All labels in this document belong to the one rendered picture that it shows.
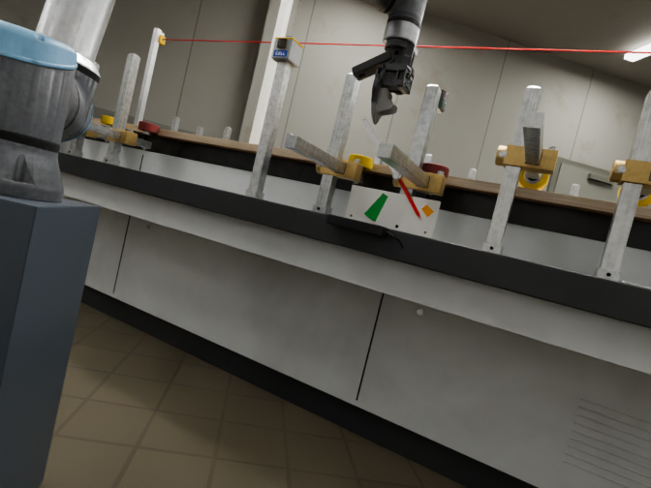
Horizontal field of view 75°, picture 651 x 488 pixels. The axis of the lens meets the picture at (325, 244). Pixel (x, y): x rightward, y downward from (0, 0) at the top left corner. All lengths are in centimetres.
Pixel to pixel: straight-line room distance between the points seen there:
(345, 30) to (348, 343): 445
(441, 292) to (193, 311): 108
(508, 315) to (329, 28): 466
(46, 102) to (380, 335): 109
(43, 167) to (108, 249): 142
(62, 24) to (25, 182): 36
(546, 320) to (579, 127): 543
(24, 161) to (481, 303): 101
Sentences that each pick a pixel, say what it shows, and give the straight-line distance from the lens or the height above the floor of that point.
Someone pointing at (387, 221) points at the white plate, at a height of 72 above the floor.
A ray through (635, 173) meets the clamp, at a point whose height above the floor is 94.
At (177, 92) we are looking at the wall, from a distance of 525.
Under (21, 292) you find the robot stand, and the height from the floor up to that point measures 47.
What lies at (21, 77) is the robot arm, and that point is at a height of 78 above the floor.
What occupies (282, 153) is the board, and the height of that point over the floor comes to 88.
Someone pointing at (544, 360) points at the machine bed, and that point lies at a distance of 137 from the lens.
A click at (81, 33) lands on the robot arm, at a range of 107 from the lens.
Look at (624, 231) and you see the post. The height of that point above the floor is 81.
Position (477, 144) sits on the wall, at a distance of 569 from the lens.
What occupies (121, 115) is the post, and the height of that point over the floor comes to 90.
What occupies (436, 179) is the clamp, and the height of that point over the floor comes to 85.
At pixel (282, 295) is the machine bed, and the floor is 37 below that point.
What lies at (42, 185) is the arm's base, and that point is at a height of 63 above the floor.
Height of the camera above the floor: 68
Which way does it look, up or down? 3 degrees down
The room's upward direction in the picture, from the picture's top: 14 degrees clockwise
